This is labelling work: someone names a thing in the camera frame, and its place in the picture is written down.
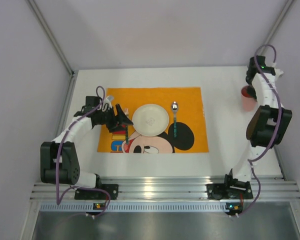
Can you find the left aluminium corner post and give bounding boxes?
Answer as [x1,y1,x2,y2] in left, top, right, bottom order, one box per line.
[27,0,76,76]

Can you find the cream round plate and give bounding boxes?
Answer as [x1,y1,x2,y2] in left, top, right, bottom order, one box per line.
[132,104,170,137]

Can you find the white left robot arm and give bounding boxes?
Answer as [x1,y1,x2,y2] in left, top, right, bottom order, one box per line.
[40,96,133,188]

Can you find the spoon with patterned handle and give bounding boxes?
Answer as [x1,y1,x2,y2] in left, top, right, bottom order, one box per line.
[171,101,179,138]

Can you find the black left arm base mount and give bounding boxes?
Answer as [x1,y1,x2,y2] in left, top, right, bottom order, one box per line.
[74,184,119,201]

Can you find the slotted grey cable duct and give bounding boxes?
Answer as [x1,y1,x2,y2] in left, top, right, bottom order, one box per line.
[39,202,293,213]

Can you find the right aluminium corner post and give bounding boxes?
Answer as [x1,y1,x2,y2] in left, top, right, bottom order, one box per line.
[261,0,297,45]

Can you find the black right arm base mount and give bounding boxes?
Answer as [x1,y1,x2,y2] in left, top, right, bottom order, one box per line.
[206,182,253,200]

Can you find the pink plastic cup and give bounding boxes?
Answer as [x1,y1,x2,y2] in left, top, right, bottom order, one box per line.
[240,85,257,112]

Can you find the fork with patterned handle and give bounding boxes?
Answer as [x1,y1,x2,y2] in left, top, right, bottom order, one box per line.
[124,108,129,145]

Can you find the aluminium front frame rail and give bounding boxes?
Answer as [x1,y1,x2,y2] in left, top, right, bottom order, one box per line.
[29,176,300,202]

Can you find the aluminium corner post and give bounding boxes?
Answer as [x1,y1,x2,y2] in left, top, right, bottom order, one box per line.
[261,0,297,45]
[27,0,76,76]

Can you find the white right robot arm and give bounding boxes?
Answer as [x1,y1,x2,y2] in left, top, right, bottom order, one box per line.
[231,55,293,183]

